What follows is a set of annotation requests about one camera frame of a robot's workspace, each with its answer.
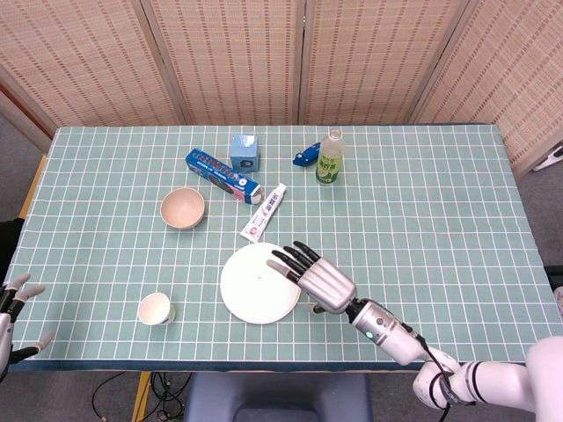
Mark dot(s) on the beige plastic bowl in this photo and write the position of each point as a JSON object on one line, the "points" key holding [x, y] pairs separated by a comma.
{"points": [[182, 208]]}

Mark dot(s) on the blue wrapped packet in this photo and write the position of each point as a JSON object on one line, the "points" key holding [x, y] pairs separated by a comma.
{"points": [[308, 154]]}

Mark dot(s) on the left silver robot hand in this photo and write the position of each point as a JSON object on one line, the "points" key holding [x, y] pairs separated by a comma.
{"points": [[9, 307]]}

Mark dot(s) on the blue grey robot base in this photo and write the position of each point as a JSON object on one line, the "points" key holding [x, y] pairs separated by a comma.
{"points": [[277, 395]]}

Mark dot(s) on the blue cookie box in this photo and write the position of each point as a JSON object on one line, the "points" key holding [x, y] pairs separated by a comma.
{"points": [[217, 173]]}

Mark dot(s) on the floral print paper cup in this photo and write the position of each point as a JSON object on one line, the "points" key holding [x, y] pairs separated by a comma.
{"points": [[154, 310]]}

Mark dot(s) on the white stand foot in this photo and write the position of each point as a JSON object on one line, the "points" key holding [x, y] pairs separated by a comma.
{"points": [[550, 160]]}

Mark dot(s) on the green checkered tablecloth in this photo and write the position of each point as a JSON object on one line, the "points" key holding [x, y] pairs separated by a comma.
{"points": [[418, 228]]}

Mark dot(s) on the bamboo folding screen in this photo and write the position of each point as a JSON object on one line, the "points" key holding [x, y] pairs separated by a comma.
{"points": [[237, 57]]}

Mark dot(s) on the green iced tea bottle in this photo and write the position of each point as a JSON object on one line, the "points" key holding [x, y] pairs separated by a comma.
{"points": [[330, 165]]}

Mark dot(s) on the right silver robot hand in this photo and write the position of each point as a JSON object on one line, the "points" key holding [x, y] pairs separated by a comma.
{"points": [[327, 283]]}

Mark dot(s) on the small light blue box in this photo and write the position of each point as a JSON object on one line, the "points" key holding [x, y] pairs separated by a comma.
{"points": [[244, 151]]}

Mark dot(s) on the white paper plate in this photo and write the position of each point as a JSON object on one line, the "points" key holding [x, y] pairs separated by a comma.
{"points": [[250, 290]]}

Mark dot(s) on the white pink toothpaste tube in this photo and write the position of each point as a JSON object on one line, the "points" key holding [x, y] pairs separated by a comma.
{"points": [[264, 213]]}

